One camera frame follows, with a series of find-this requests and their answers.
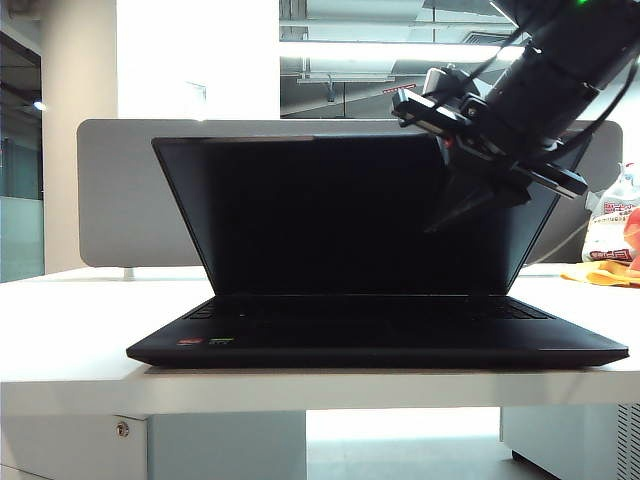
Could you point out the silver wall switch panel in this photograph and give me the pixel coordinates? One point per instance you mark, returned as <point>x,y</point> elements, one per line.
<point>196,100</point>

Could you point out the white cabinet with vent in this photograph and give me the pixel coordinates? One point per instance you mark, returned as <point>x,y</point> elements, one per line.
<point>565,435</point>

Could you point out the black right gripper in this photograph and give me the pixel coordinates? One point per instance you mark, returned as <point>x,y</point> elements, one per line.
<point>495,145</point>

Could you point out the long ceiling light strip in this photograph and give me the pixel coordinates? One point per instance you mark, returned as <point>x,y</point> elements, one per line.
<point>390,51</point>

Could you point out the orange red plastic object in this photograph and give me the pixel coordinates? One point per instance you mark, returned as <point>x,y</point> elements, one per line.
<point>635,235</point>

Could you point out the black laptop computer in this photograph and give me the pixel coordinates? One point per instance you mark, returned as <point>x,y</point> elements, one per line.
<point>325,225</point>

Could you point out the grey fabric desk divider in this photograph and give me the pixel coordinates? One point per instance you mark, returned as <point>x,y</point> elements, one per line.
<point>125,200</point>

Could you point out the grey hanging ceiling rail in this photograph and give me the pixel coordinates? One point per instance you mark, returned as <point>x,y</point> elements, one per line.
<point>345,78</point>

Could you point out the red ceiling sign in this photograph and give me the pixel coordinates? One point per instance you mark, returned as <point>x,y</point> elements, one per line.
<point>395,91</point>

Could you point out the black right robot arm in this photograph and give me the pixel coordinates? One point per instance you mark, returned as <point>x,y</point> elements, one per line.
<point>560,65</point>

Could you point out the white divider mounting bracket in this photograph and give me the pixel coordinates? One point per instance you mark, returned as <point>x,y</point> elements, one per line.
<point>129,273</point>

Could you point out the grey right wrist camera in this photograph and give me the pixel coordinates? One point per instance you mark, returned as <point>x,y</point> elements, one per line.
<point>440,82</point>

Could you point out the ceiling air vent grille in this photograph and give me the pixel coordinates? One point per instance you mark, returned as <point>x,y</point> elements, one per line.
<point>487,38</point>

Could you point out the white plastic bag red print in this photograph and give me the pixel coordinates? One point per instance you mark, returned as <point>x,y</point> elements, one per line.
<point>607,235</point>

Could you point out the white drawer pedestal with lock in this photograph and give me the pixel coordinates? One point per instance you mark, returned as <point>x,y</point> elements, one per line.
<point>75,450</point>

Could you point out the yellow cloth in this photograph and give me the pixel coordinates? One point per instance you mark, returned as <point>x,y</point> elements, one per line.
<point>595,276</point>

